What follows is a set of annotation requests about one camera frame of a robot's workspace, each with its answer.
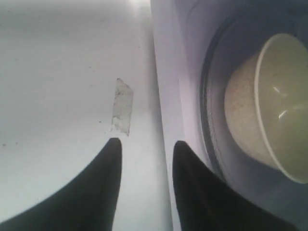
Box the glass microwave turntable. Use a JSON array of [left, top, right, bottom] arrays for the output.
[[203, 14, 308, 183]]

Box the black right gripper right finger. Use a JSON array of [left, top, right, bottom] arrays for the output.
[[172, 141, 297, 231]]

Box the white microwave oven body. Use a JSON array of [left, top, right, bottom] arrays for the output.
[[151, 0, 308, 231]]

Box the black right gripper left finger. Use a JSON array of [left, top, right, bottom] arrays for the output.
[[0, 138, 122, 231]]

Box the beige ceramic bowl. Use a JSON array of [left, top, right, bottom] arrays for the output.
[[224, 33, 308, 184]]

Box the clear tape patch on table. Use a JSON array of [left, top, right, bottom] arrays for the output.
[[111, 78, 134, 136]]

